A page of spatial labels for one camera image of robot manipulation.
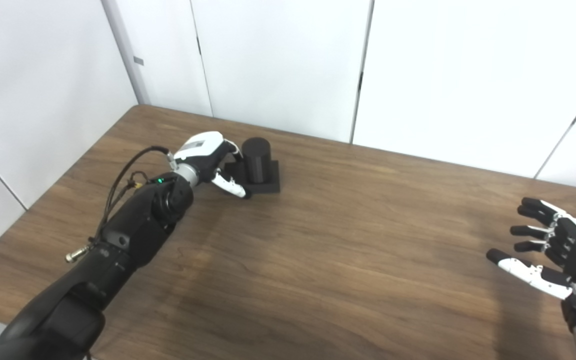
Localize thin wire with yellow connector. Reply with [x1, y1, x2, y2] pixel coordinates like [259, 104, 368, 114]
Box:
[103, 171, 151, 236]

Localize black peg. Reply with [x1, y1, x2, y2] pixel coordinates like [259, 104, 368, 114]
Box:
[220, 137, 282, 196]

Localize grey vertical wall post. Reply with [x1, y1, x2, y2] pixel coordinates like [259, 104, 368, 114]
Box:
[100, 0, 152, 107]

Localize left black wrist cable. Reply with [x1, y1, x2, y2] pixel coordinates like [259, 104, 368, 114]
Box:
[65, 145, 176, 264]

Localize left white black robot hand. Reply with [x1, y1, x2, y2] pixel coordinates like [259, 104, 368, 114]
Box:
[173, 131, 253, 200]

